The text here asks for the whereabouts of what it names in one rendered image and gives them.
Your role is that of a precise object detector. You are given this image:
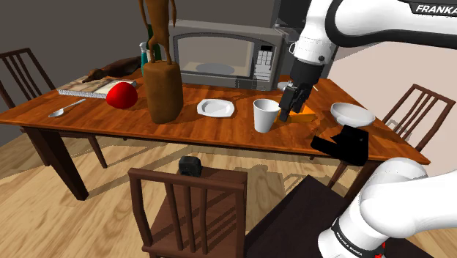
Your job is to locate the white cup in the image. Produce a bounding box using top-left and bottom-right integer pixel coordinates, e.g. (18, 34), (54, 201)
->
(252, 98), (281, 134)

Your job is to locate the brown figure on pedestal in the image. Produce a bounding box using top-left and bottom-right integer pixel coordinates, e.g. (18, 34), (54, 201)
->
(137, 0), (185, 125)

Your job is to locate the dark wooden chair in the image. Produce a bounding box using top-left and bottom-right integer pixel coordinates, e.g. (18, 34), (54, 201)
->
(127, 166), (249, 258)
(0, 47), (108, 169)
(309, 83), (457, 191)

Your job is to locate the black angular object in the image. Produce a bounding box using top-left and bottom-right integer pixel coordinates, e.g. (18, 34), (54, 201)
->
(309, 124), (370, 167)

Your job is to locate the green bottle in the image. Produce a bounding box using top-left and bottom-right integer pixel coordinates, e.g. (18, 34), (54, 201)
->
(146, 23), (163, 62)

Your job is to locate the white bowl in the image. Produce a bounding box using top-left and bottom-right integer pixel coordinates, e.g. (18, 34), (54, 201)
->
(330, 102), (377, 128)

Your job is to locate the small black box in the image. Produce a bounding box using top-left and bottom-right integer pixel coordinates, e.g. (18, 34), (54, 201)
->
(178, 155), (204, 178)

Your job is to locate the yellow wedge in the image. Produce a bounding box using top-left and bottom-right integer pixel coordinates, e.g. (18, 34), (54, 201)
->
(285, 103), (318, 125)

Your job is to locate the dark robot stand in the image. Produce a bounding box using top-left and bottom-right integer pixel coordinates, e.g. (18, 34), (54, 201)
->
(244, 174), (435, 258)

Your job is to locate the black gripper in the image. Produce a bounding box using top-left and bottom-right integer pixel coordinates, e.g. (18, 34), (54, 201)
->
(278, 58), (324, 123)

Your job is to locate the silver spoon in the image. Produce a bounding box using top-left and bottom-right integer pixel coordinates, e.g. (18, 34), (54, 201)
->
(48, 97), (87, 119)

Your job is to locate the brown lying dog figure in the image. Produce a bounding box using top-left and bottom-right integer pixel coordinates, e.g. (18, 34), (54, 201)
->
(81, 56), (143, 84)

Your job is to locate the teal spray bottle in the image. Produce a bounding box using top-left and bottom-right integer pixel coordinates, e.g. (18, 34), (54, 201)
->
(138, 41), (153, 78)

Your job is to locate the red apple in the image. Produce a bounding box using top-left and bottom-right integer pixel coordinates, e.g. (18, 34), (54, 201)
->
(105, 81), (139, 110)

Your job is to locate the book with pale cover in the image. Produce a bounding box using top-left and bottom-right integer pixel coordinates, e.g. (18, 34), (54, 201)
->
(56, 75), (138, 100)

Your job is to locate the grey microwave oven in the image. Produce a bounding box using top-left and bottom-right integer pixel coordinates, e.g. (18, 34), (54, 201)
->
(168, 19), (287, 92)

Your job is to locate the small white plate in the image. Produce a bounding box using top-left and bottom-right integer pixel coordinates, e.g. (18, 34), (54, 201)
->
(196, 98), (236, 119)

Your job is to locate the wooden dining table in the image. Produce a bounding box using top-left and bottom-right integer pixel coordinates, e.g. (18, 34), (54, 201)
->
(0, 67), (431, 202)

